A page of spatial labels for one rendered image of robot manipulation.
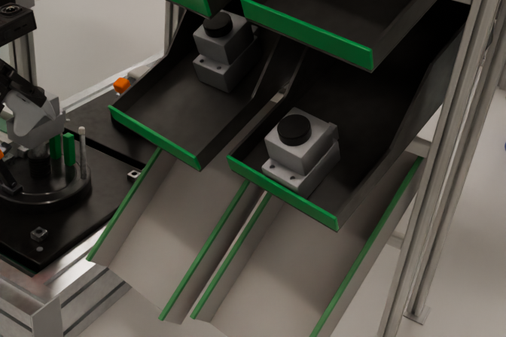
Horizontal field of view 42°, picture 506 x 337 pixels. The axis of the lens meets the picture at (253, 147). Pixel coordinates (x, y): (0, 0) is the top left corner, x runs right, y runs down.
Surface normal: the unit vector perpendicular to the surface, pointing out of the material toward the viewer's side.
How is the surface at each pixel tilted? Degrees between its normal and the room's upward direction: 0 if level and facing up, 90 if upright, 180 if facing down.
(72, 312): 90
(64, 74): 0
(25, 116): 83
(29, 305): 0
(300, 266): 45
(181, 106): 25
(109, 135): 0
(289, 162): 115
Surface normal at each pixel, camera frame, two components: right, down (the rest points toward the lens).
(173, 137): -0.19, -0.61
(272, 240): -0.40, -0.34
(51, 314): 0.85, 0.35
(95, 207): 0.10, -0.84
